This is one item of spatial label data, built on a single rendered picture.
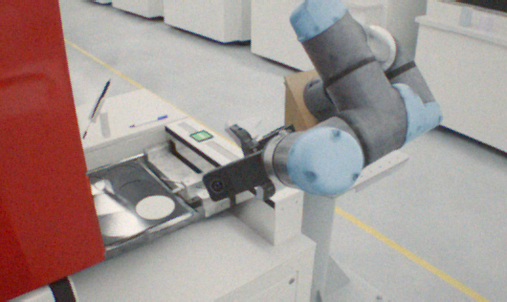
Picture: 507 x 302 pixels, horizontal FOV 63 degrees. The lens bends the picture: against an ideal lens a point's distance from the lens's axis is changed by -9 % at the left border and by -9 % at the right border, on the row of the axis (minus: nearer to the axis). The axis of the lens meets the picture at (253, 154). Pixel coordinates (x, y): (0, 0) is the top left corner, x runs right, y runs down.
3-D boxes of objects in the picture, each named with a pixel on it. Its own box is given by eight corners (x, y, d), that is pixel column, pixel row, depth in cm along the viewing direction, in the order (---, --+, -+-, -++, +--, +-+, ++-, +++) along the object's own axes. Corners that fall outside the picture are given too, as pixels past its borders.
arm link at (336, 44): (391, 17, 95) (340, -27, 51) (415, 61, 94) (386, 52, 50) (347, 44, 100) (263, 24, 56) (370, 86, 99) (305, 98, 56)
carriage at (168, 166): (206, 218, 120) (205, 208, 118) (144, 163, 145) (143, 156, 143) (230, 207, 124) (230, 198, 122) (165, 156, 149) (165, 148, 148)
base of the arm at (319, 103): (330, 76, 153) (348, 65, 144) (345, 118, 151) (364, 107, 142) (297, 81, 145) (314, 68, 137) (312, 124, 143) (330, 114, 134)
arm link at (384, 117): (398, 49, 54) (328, 82, 51) (441, 127, 54) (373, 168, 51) (371, 68, 62) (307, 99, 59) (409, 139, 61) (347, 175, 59)
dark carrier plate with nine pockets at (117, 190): (61, 266, 96) (60, 264, 95) (25, 197, 119) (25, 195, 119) (188, 213, 114) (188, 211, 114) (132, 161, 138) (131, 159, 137)
